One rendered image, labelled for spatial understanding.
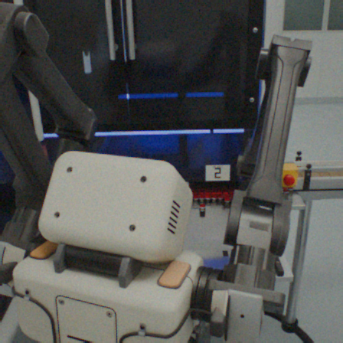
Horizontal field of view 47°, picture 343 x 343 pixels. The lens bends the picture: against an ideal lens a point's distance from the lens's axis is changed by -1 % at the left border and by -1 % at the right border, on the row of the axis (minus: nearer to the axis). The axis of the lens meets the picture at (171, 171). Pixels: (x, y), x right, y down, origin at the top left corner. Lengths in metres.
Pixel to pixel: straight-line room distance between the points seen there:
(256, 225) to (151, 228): 0.20
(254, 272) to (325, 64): 5.81
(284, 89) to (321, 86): 5.64
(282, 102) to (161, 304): 0.42
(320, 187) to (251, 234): 1.03
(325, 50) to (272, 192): 5.66
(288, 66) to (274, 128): 0.13
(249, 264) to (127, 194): 0.22
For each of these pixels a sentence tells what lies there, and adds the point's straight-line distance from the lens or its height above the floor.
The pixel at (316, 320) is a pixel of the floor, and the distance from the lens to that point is 2.38.
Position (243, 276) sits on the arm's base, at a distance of 0.63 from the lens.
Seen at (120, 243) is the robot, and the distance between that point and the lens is 0.58.
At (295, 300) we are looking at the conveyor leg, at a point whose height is 0.29.
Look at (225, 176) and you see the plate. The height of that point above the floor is 1.01.
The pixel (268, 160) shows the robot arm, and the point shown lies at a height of 1.34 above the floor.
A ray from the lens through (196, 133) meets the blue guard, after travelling 1.37.
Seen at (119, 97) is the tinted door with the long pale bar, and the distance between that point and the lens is 1.36.
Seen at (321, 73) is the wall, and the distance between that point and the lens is 6.37.
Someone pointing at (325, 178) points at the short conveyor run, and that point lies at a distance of 1.67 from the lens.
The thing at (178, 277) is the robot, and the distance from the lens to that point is 0.61.
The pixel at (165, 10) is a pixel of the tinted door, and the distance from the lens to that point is 1.31.
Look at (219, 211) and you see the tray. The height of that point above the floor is 0.88.
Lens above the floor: 1.62
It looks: 25 degrees down
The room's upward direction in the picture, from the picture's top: 2 degrees counter-clockwise
